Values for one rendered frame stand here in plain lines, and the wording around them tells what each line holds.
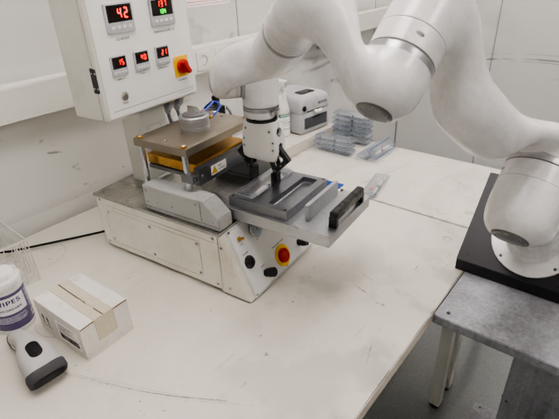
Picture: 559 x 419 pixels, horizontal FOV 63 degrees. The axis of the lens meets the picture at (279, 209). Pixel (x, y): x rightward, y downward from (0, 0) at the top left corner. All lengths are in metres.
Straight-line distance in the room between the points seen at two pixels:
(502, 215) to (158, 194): 0.78
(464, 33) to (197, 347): 0.79
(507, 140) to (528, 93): 2.48
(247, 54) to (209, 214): 0.38
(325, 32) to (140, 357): 0.76
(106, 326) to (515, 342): 0.89
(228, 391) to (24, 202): 0.96
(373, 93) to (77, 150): 1.22
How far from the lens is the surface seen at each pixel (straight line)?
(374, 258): 1.30
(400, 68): 0.62
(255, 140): 1.09
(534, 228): 0.88
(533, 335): 1.17
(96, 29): 1.19
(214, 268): 1.16
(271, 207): 1.04
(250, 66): 0.91
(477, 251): 1.29
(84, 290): 1.16
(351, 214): 1.06
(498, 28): 3.25
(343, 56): 0.65
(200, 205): 1.09
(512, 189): 0.89
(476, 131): 0.76
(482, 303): 1.22
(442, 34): 0.68
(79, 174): 1.69
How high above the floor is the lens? 1.49
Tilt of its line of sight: 29 degrees down
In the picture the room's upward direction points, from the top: 2 degrees counter-clockwise
